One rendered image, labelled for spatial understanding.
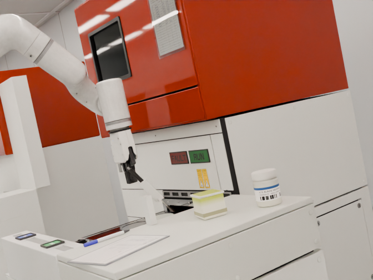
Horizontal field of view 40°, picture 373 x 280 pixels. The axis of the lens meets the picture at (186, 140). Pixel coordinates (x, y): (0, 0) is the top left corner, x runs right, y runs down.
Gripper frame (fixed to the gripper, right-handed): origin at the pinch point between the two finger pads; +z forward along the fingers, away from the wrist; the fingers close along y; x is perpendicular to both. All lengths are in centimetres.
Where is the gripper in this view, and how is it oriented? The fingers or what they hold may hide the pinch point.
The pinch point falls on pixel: (131, 176)
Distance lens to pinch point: 165.2
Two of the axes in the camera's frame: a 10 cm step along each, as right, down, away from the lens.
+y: 4.7, -0.6, -8.8
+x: 8.5, -2.2, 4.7
